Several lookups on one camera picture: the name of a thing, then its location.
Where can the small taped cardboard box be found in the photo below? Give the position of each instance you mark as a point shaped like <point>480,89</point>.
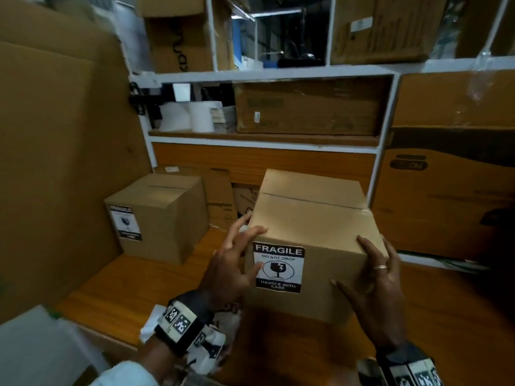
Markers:
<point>169,221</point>

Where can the white backing paper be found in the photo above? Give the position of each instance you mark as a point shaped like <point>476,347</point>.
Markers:
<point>151,323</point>

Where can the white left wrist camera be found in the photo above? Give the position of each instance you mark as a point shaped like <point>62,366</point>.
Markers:
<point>209,349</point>

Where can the wooden shelf unit white frame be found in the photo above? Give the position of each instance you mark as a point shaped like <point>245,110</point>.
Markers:
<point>261,72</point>

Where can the barcode printed cardboard box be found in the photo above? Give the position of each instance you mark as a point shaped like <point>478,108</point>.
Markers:
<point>243,200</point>

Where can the person's right hand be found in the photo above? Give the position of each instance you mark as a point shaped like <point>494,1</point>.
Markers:
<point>382,301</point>

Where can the person's left hand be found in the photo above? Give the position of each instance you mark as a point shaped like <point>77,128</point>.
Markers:
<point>225,273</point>

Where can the large cardboard box dark band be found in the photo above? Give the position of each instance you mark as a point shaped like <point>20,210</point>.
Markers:
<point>434,205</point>

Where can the person's left forearm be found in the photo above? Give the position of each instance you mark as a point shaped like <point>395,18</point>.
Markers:
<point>155,363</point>

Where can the flattened printed cardboard carton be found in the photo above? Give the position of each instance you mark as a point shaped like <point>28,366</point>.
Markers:
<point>219,196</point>

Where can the wrist tracker band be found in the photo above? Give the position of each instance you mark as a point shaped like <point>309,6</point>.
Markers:
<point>181,321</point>
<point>410,369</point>

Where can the large cardboard box white sticker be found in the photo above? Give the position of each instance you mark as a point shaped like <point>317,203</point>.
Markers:
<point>314,108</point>

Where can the brown cardboard box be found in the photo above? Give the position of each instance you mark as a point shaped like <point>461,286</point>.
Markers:
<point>386,32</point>
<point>177,48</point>
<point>470,28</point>

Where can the large stapled cardboard box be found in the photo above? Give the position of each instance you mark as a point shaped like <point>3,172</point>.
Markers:
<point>314,221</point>

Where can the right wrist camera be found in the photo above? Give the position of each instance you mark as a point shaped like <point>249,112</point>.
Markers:
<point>368,373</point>

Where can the stack of grey cards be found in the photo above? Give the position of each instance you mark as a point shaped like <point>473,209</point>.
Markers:
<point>223,118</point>

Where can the person's white sleeve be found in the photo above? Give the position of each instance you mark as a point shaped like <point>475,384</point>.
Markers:
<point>124,375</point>

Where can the fragile sticker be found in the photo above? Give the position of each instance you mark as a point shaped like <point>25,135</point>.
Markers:
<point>124,225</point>
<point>277,273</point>

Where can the white frame bar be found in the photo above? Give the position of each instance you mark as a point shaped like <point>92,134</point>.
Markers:
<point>36,349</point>

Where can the right wrist tracker band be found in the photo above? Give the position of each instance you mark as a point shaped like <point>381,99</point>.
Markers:
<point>410,369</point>

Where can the left wrist tracker band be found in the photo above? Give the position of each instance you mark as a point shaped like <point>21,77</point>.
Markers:
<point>181,321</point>

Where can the plastic wrapped cardboard box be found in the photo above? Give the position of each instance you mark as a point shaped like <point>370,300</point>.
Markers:
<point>434,100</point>

